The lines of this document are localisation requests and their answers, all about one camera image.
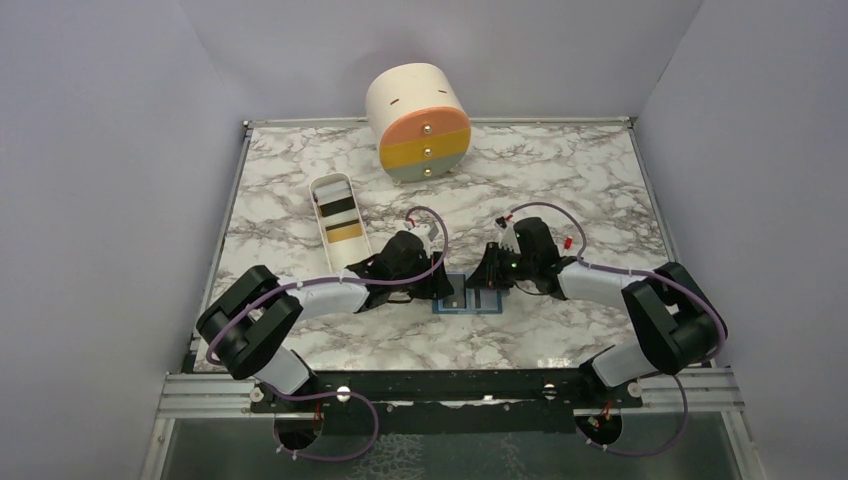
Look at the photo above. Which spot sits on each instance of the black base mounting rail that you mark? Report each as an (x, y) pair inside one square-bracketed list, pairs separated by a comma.
[(358, 403)]

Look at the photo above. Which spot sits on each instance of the long white card tray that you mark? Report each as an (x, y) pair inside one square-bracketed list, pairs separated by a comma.
[(340, 254)]

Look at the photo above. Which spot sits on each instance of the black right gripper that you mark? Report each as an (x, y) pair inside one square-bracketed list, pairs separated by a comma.
[(487, 276)]

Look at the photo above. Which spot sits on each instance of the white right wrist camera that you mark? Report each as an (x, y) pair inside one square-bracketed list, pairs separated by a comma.
[(508, 240)]

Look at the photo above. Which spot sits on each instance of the round three-drawer mini cabinet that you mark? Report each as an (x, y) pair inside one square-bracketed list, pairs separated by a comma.
[(422, 130)]

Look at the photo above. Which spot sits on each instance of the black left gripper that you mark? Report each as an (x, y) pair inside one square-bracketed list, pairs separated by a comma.
[(438, 287)]

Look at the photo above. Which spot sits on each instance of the blue leather card holder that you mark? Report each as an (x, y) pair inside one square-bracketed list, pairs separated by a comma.
[(458, 281)]

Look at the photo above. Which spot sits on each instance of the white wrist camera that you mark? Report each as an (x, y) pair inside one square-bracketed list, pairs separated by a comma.
[(508, 240), (427, 233)]

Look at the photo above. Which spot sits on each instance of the black credit card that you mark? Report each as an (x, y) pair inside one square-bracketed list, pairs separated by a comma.
[(453, 303)]

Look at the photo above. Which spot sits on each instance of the gold card in tray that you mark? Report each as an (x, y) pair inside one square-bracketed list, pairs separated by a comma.
[(344, 231)]

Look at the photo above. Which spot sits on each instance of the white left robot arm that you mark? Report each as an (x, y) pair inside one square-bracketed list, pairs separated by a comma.
[(246, 326)]

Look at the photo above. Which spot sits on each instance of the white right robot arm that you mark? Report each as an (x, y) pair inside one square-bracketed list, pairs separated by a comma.
[(674, 323)]

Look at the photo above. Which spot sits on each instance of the silver magnetic stripe card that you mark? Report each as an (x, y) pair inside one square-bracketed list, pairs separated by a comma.
[(486, 301)]

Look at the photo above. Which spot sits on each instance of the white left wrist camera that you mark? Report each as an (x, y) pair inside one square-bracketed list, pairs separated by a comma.
[(427, 233)]

